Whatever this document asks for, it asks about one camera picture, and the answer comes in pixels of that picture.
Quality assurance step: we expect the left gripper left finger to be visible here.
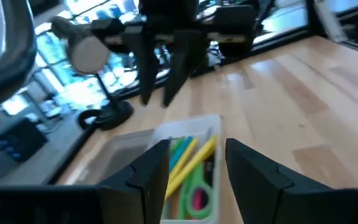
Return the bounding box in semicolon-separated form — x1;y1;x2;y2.
99;139;171;224

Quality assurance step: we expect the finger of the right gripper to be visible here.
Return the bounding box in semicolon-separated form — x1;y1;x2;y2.
124;30;161;106
162;30;211;108

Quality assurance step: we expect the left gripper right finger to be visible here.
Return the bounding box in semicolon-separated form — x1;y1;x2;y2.
224;138;333;224

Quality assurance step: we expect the orange pencil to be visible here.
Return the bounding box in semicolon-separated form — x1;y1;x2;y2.
169;198;180;220

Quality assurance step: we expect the yellow highlighter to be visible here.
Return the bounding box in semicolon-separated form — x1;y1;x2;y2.
168;138;199;185
165;134;218;200

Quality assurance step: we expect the black marker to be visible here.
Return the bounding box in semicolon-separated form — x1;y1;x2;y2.
203;154;214;189

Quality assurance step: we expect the blue pen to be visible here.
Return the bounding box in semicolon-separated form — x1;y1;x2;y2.
168;136;195;172

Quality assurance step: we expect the green pen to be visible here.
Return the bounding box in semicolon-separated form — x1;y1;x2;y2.
170;136;186;155

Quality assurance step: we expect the pink highlighter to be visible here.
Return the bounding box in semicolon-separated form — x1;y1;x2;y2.
192;189;208;212

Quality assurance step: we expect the clear plastic supply box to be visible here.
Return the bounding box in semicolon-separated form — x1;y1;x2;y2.
152;114;223;224

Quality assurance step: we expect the black computer box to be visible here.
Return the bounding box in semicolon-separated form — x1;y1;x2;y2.
0;119;48;183

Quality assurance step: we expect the black desk lamp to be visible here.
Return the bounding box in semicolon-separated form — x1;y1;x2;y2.
50;16;135;131

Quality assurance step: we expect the silver aluminium extrusion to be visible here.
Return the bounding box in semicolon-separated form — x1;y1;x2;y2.
314;0;349;43

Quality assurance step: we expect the black cord loop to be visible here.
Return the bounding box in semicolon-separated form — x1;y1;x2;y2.
77;108;106;131

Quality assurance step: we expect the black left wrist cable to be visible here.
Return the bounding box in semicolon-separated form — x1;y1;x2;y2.
0;0;39;115

